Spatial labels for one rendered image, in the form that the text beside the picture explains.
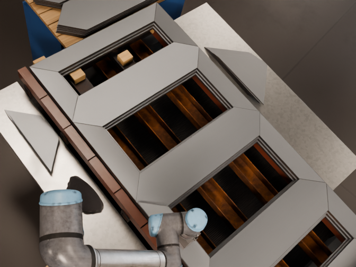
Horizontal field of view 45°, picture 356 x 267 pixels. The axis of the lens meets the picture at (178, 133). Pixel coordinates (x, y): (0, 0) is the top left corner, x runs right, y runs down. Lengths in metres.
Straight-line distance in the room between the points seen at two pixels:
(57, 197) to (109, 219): 0.73
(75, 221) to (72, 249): 0.08
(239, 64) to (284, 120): 0.37
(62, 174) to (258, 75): 1.09
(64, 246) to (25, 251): 1.43
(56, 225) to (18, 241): 1.43
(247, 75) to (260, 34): 1.32
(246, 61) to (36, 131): 1.10
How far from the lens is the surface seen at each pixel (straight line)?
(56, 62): 2.07
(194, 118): 2.14
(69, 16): 2.25
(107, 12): 2.27
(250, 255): 1.84
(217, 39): 2.41
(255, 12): 3.71
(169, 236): 1.46
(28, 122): 2.09
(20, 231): 2.66
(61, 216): 1.22
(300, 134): 2.27
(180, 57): 2.15
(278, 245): 1.90
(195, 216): 1.48
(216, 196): 2.05
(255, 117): 2.08
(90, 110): 1.94
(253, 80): 2.27
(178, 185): 1.84
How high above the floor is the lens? 2.56
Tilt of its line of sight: 62 degrees down
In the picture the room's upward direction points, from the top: 23 degrees clockwise
